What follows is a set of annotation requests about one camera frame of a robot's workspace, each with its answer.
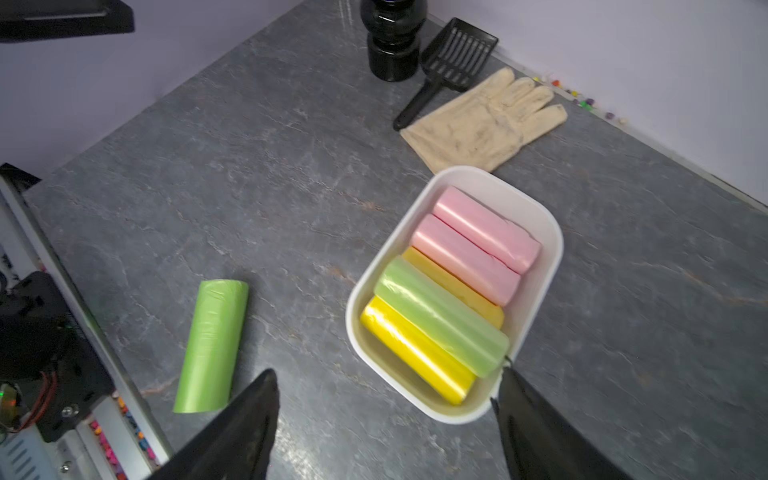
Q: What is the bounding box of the green trash bag roll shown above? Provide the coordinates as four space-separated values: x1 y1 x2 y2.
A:
374 256 510 378
173 279 249 414

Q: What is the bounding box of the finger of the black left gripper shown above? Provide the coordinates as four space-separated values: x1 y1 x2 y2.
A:
1 0 135 42

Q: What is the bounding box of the cream fabric glove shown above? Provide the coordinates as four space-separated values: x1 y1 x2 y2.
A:
400 67 568 174

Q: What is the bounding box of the black slotted plastic scoop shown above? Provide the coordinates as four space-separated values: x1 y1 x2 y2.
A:
393 18 498 131

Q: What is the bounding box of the pink trash bag roll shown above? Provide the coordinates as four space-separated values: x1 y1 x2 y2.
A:
432 187 541 275
411 214 521 307

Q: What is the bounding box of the black ceramic plant pot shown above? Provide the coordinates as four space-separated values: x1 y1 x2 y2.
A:
360 0 428 82

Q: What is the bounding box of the white plastic storage box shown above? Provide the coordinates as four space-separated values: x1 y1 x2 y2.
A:
345 166 564 425

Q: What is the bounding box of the yellow trash bag roll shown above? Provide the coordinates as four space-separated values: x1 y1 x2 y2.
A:
402 247 505 329
361 296 476 405

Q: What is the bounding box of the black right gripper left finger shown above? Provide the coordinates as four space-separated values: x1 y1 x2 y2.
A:
151 369 280 480

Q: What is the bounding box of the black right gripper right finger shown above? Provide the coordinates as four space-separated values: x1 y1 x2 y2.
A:
491 365 630 480

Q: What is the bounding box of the front aluminium rail base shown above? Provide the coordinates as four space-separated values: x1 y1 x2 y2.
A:
1 165 173 479

